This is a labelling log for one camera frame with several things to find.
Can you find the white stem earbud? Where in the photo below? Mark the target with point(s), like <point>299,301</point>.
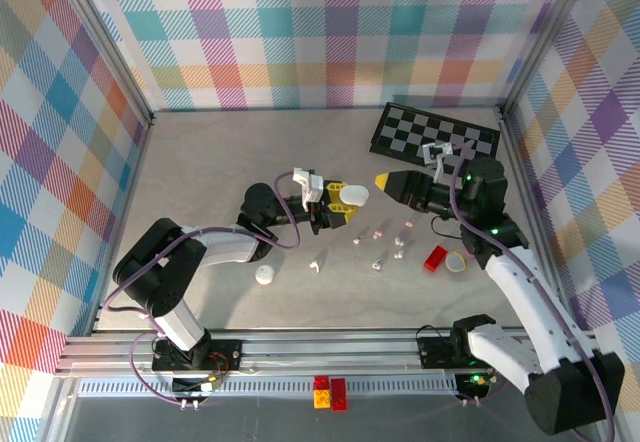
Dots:
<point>315,265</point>
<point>376,264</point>

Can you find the white round object yellow rim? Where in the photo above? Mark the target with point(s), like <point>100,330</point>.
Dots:
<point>455,262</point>

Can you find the white cup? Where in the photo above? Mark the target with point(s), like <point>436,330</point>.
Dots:
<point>354,195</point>

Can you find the black controller board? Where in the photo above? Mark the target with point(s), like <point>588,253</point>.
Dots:
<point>477,382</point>
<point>190,386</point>

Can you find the long red toy brick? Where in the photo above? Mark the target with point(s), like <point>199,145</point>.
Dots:
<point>339,393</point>

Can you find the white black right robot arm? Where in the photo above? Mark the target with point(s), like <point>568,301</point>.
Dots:
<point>530,302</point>

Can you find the aluminium frame post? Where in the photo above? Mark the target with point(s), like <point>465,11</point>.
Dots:
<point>544,37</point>
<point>102,37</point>

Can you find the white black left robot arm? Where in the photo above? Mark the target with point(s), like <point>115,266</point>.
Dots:
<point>225,247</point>

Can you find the small red toy brick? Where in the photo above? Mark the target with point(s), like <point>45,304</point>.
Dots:
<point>322,382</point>

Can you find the aluminium side rail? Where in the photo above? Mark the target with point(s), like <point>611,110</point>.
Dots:
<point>125,227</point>
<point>517,162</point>

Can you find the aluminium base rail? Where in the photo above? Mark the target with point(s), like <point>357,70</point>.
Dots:
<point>325,349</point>

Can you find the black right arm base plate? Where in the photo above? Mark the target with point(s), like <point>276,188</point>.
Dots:
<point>435,354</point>

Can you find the yellow toy brick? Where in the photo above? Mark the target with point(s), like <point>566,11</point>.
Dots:
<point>321,399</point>

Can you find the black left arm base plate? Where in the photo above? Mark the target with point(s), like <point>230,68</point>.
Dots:
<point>225,354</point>

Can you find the white round earbud case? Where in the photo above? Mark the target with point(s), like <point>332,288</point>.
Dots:
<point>264,274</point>

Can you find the black grey chessboard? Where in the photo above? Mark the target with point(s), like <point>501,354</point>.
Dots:
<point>400,132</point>

